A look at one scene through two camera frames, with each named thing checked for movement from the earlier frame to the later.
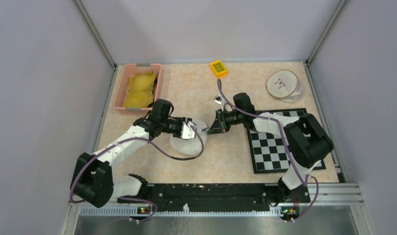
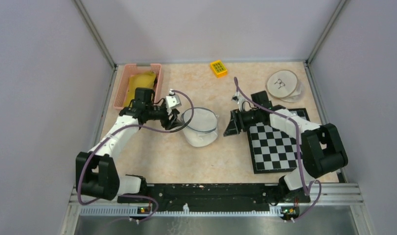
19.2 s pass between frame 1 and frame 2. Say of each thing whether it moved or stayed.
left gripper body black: moved
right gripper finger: moved
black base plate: stayed
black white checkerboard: stayed
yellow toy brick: stayed
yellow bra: stayed
